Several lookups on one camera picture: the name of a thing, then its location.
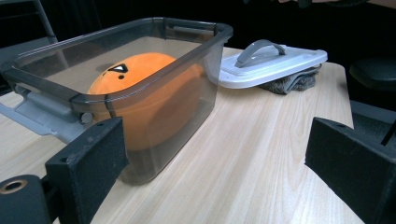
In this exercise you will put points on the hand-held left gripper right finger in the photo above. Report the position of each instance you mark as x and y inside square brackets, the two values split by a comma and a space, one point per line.
[358, 174]

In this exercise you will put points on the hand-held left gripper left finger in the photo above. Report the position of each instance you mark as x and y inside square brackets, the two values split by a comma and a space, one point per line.
[90, 168]

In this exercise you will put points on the orange plush toy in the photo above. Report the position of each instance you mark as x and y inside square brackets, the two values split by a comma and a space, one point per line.
[146, 102]

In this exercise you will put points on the translucent grey storage box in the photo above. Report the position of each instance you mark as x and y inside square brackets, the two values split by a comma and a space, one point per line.
[180, 146]

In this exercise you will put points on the grey fluffy towel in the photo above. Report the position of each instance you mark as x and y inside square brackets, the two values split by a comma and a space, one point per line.
[286, 85]

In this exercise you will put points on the white box lid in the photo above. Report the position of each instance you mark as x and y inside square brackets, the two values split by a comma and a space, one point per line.
[280, 68]

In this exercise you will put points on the black stool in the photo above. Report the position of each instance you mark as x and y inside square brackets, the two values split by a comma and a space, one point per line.
[373, 73]

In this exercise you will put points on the white metal stand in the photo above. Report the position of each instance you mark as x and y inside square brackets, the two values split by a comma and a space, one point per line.
[46, 23]

